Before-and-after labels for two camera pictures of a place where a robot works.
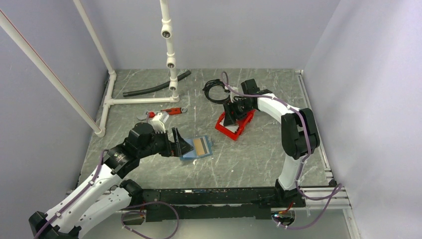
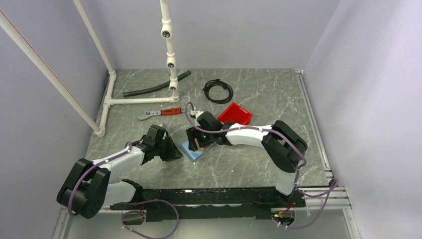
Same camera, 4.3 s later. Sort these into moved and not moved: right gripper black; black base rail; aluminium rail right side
Moved: right gripper black
Not moved: black base rail; aluminium rail right side
